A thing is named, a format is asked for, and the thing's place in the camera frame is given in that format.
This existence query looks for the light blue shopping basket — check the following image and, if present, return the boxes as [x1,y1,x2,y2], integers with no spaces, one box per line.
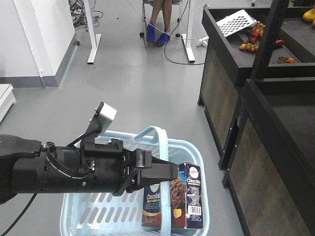
[60,125,211,236]

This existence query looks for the wood panel display stand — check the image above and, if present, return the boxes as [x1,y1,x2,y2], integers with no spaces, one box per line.
[198,6,315,236]

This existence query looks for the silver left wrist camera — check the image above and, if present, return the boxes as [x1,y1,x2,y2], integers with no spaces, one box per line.
[85,102,117,137]

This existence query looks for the white perforated board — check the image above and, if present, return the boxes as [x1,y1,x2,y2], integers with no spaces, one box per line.
[217,9,257,37]

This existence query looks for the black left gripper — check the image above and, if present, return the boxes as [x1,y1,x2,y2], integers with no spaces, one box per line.
[80,138,178,196]

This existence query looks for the chocolate cookie box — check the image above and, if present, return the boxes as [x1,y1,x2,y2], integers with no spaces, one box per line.
[142,162,203,229]

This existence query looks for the person legs blue shoes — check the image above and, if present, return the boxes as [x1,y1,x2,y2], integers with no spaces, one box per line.
[146,0,172,47]

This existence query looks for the pile of fake fruit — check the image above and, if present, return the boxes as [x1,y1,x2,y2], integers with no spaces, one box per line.
[239,21,296,64]

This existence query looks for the white power strip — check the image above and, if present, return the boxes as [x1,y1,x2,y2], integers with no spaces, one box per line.
[197,36,209,48]

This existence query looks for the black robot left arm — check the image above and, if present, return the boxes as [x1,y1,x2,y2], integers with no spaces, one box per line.
[0,135,178,203]

